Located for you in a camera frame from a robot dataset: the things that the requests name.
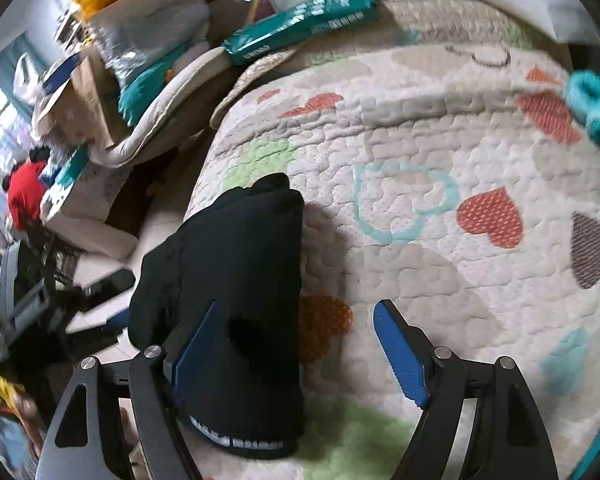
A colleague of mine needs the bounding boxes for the black pants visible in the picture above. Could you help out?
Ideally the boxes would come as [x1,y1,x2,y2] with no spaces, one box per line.
[128,172,304,460]

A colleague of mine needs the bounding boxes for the red cloth item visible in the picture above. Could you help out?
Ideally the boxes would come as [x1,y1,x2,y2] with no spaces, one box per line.
[6,160,46,232]

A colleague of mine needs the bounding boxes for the heart patterned quilt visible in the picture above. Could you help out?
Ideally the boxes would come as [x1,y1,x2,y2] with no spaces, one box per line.
[188,0,600,479]

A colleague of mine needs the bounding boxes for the brown cardboard box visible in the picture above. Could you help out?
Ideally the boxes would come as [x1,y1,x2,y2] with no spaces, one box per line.
[32,47,130,150]

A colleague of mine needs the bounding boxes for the beige cushion pad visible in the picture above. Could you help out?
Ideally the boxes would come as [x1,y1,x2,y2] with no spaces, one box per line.
[87,47,232,169]

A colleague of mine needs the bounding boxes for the clear plastic bag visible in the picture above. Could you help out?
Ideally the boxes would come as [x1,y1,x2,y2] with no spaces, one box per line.
[86,0,210,88]

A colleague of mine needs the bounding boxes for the green wet wipes pack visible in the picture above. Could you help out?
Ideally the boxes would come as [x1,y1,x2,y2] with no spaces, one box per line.
[222,0,376,65]

